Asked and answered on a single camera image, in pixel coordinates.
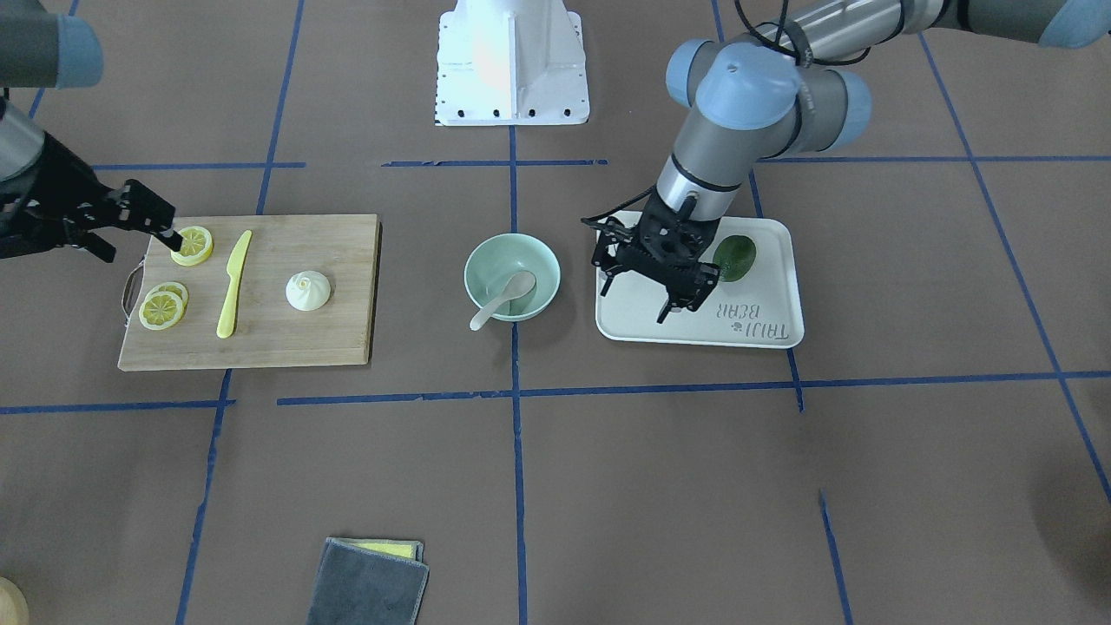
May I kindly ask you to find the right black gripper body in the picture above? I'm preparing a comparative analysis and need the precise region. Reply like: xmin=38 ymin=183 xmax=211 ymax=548
xmin=1 ymin=134 xmax=111 ymax=260

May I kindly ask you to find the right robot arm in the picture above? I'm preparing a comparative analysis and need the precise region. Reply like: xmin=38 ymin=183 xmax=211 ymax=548
xmin=1 ymin=1 xmax=183 ymax=263

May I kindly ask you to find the lemon slice underneath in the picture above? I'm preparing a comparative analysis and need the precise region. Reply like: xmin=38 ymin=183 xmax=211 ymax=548
xmin=144 ymin=281 xmax=189 ymax=306

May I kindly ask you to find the bamboo cutting board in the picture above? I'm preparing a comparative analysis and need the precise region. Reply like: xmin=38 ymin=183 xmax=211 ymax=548
xmin=118 ymin=214 xmax=380 ymax=372

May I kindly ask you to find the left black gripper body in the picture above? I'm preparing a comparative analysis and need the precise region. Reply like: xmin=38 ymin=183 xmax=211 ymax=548
xmin=628 ymin=195 xmax=720 ymax=305

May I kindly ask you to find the green avocado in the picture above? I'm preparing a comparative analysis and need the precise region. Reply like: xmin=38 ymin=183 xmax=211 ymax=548
xmin=712 ymin=234 xmax=758 ymax=282

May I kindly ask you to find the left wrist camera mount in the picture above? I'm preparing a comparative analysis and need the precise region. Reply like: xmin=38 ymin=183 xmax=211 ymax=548
xmin=580 ymin=214 xmax=634 ymax=278

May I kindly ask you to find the white bear serving tray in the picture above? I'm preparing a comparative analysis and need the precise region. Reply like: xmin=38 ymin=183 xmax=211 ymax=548
xmin=595 ymin=216 xmax=805 ymax=349

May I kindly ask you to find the grey folded cloth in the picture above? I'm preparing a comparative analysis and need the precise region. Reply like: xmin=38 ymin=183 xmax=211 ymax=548
xmin=306 ymin=536 xmax=429 ymax=624

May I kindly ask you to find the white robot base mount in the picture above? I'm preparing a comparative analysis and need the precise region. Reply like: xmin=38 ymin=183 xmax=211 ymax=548
xmin=434 ymin=1 xmax=591 ymax=127

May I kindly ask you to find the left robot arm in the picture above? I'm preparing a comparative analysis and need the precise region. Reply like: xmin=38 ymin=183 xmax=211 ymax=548
xmin=585 ymin=1 xmax=1110 ymax=321

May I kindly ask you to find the lower lemon slice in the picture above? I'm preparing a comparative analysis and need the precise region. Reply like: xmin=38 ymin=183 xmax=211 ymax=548
xmin=139 ymin=290 xmax=187 ymax=331

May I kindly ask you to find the white ceramic spoon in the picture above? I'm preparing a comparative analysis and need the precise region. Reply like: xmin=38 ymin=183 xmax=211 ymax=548
xmin=469 ymin=272 xmax=536 ymax=331

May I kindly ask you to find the lemon slice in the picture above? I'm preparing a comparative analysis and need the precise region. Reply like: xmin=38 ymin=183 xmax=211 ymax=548
xmin=139 ymin=290 xmax=187 ymax=331
xmin=170 ymin=226 xmax=214 ymax=266

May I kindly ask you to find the upper lemon slice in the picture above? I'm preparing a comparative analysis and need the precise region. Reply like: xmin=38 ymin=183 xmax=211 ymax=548
xmin=170 ymin=226 xmax=214 ymax=266

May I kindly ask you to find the yellow plastic knife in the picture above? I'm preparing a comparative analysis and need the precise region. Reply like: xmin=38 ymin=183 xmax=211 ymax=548
xmin=217 ymin=229 xmax=253 ymax=339

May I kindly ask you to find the white steamed bun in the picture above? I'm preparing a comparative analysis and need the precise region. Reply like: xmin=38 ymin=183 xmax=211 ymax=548
xmin=286 ymin=270 xmax=332 ymax=312

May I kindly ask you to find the light green bowl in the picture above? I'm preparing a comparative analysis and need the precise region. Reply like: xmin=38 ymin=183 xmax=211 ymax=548
xmin=463 ymin=234 xmax=561 ymax=323

